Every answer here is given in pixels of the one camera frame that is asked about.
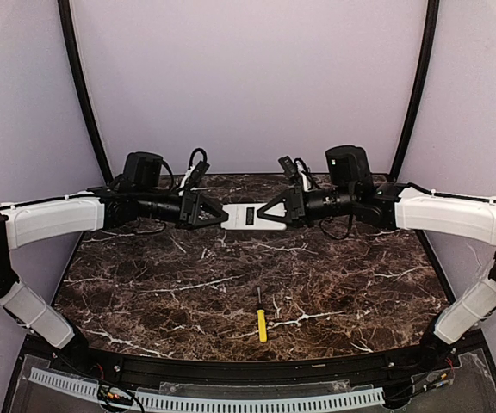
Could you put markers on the yellow handled screwdriver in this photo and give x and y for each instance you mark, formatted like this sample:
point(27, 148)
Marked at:
point(261, 319)

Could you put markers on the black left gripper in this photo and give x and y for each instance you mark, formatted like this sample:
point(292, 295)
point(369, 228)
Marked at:
point(189, 208)

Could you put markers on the white slotted cable duct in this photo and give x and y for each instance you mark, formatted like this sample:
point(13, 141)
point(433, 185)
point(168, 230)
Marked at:
point(172, 397)

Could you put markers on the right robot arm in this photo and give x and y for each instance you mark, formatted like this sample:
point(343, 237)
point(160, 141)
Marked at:
point(394, 205)

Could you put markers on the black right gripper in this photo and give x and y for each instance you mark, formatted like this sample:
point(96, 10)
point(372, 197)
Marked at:
point(296, 205)

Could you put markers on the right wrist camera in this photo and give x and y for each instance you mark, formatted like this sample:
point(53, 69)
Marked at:
point(297, 172)

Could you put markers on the black frame post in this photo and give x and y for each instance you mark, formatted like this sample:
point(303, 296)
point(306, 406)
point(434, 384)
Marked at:
point(424, 59)
point(78, 78)

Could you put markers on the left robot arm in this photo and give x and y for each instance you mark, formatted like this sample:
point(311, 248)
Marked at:
point(130, 196)

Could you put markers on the black front table rail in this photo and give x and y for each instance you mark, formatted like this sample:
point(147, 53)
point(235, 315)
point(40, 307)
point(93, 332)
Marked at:
point(383, 368)

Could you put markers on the white remote control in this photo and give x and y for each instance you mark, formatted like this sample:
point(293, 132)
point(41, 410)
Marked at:
point(243, 217)

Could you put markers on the black frame post right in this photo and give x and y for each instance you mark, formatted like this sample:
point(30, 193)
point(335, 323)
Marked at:
point(424, 59)

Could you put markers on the black frame post left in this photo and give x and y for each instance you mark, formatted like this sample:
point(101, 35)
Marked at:
point(78, 78)

